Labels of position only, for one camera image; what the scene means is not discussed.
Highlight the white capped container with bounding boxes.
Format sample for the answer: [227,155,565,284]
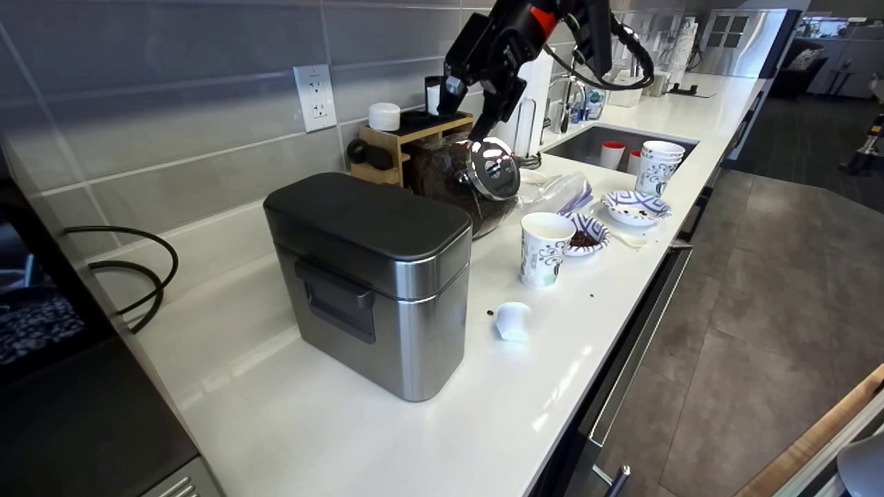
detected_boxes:
[367,100,405,133]

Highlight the black bottle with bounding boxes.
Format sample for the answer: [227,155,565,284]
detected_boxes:
[424,74,448,119]

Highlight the white mug by sink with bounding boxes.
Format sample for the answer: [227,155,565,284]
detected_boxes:
[633,150,685,204]

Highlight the stacked patterned bowls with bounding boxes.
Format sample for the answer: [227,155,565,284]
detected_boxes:
[604,187,673,231]

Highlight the stainless steel bin body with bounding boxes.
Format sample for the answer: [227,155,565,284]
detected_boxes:
[265,204,477,405]

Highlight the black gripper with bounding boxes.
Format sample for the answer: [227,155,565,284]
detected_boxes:
[441,0,562,142]

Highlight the white wall power outlet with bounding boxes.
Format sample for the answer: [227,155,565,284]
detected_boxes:
[290,62,341,136]

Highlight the black bin lid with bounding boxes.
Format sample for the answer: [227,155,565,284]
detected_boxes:
[262,171,477,264]

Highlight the blue label soap bottle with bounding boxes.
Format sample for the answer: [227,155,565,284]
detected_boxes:
[579,86,612,125]

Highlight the patterned plate with grounds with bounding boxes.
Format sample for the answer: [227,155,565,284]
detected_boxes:
[562,209,613,263]

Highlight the white coffee pod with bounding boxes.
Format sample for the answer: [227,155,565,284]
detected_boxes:
[492,299,537,346]

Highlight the white background cabinet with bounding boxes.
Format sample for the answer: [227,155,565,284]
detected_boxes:
[689,8,805,81]

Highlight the short metal drawer handle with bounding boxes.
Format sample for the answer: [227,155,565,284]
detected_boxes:
[588,460,637,497]

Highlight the white paper towel roll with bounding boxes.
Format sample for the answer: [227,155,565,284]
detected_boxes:
[501,52,559,161]

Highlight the clear zip bag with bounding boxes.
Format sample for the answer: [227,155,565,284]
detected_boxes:
[528,168,604,219]

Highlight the chrome jar lid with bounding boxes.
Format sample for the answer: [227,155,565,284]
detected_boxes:
[468,136,522,204]

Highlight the black power cable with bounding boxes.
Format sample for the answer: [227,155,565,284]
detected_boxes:
[59,223,182,338]

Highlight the computer monitor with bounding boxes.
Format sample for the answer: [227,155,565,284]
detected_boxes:
[0,155,94,369]

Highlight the black appliance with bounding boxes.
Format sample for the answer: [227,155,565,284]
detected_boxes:
[0,333,224,497]

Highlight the wooden counter edge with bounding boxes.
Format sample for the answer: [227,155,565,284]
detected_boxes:
[736,362,884,497]

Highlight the grey round object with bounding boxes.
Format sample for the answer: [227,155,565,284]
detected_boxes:
[834,430,884,497]

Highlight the wooden rack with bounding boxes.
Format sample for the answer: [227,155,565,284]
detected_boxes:
[347,108,478,191]

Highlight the steel sink basin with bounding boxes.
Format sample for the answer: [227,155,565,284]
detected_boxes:
[544,125,699,177]

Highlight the metal paper towel holder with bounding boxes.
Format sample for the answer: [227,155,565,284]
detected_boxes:
[508,93,547,171]

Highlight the single patterned paper cup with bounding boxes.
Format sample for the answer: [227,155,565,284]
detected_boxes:
[517,209,579,292]

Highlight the long metal drawer handle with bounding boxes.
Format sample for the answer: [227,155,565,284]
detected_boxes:
[588,244,699,454]

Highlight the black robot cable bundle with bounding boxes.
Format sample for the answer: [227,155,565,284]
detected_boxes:
[543,0,657,93]

